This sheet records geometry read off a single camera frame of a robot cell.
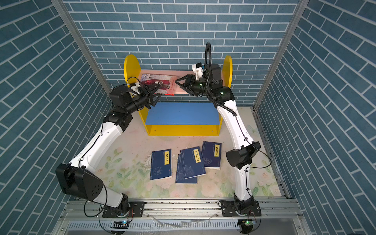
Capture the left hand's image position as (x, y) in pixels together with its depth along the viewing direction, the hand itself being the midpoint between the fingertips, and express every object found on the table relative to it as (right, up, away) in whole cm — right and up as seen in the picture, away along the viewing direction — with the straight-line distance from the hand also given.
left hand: (165, 89), depth 69 cm
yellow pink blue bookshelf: (+6, -11, +30) cm, 33 cm away
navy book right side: (+25, -36, +25) cm, 51 cm away
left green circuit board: (-23, -67, +3) cm, 71 cm away
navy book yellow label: (+13, -41, +20) cm, 47 cm away
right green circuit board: (+40, -67, +3) cm, 78 cm away
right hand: (+7, +2, -1) cm, 7 cm away
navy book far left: (-7, -43, +20) cm, 48 cm away
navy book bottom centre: (+5, -46, +16) cm, 49 cm away
